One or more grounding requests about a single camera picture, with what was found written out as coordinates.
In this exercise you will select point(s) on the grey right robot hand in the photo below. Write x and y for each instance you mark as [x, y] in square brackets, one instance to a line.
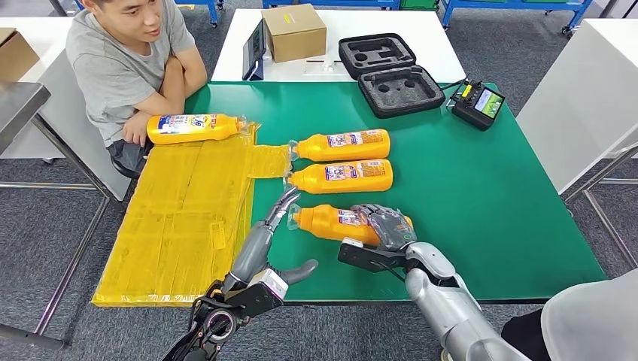
[391, 229]

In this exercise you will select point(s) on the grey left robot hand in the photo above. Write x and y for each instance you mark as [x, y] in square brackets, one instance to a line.
[254, 249]

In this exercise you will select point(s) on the person's left hand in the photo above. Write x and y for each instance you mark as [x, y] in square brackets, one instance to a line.
[136, 129]

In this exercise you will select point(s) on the orange bottle with clear cap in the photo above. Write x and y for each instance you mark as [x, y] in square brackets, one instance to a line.
[319, 184]
[319, 152]
[324, 224]
[199, 134]

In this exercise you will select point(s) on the person's left forearm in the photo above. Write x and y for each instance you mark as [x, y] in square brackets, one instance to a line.
[174, 102]

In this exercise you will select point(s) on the person's right forearm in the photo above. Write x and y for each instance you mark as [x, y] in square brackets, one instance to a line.
[171, 77]

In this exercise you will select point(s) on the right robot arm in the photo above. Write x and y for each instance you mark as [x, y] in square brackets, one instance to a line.
[448, 304]

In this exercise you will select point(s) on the black stool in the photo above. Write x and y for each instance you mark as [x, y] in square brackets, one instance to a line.
[123, 168]

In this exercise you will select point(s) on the person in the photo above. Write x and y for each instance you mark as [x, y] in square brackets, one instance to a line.
[114, 70]
[593, 319]

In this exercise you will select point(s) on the yellow taped sheet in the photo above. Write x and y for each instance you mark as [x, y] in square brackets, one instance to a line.
[174, 224]

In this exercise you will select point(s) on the steel table with metal legs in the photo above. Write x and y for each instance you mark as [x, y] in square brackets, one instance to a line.
[20, 102]

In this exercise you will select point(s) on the black foam-lined case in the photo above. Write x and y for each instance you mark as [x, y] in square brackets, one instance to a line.
[396, 97]

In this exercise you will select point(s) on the black tablet on stand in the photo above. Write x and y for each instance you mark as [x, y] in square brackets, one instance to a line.
[253, 50]

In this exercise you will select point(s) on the plain cardboard box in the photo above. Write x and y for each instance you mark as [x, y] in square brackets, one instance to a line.
[15, 55]

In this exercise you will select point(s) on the black remote controller with screen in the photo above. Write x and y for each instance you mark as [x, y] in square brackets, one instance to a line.
[471, 109]

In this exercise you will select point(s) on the small white object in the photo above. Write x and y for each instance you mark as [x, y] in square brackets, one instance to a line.
[327, 65]

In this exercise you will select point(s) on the cardboard box with yellow label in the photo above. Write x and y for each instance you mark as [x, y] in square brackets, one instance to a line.
[294, 35]

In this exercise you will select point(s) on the green bin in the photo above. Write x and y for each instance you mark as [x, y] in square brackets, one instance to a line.
[418, 3]

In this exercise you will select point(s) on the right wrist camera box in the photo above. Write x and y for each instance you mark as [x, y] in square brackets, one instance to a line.
[364, 256]

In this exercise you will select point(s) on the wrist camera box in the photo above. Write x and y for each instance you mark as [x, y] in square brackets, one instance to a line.
[364, 256]
[271, 284]

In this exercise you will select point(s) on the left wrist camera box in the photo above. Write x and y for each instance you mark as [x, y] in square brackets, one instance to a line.
[271, 284]

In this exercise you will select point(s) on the blue metal cart frame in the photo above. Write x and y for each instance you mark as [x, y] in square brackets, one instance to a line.
[213, 10]
[329, 4]
[498, 4]

